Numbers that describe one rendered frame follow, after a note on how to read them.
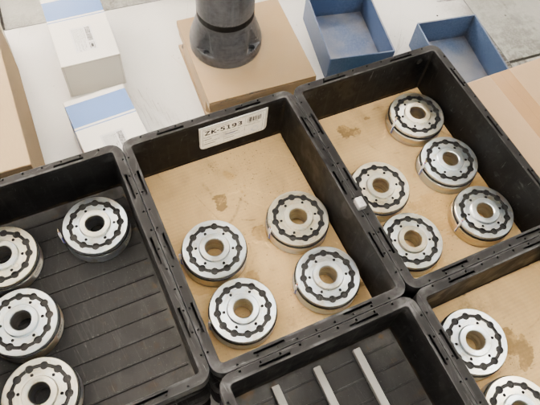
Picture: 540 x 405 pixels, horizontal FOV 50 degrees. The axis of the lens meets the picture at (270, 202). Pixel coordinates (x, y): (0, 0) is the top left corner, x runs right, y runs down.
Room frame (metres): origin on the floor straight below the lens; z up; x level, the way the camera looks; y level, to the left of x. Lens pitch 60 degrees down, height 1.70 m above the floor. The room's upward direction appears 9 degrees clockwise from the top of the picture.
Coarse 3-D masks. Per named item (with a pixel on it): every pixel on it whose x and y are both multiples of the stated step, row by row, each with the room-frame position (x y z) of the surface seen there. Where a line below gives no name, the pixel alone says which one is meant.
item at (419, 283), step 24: (432, 48) 0.81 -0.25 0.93; (360, 72) 0.72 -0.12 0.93; (456, 72) 0.76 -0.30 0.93; (312, 120) 0.60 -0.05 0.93; (504, 144) 0.61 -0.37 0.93; (528, 168) 0.57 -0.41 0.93; (360, 192) 0.48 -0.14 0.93; (384, 240) 0.40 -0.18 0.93; (504, 240) 0.43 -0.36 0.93; (528, 240) 0.44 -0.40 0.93; (408, 288) 0.33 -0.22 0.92
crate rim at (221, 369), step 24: (264, 96) 0.64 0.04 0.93; (288, 96) 0.64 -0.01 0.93; (192, 120) 0.57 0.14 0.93; (216, 120) 0.58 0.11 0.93; (312, 144) 0.56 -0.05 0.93; (336, 168) 0.51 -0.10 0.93; (144, 192) 0.42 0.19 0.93; (360, 216) 0.43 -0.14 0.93; (168, 240) 0.35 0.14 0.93; (168, 264) 0.31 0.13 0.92; (384, 264) 0.36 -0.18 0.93; (192, 312) 0.25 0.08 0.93; (360, 312) 0.28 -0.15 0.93; (288, 336) 0.23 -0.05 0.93; (216, 360) 0.19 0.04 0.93; (240, 360) 0.19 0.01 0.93
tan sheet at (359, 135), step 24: (336, 120) 0.69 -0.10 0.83; (360, 120) 0.70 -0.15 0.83; (384, 120) 0.71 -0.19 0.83; (336, 144) 0.63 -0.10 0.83; (360, 144) 0.64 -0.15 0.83; (384, 144) 0.65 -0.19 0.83; (408, 168) 0.60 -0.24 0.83; (432, 192) 0.56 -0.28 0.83; (432, 216) 0.51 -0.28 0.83; (408, 240) 0.46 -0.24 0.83; (456, 240) 0.47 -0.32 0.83
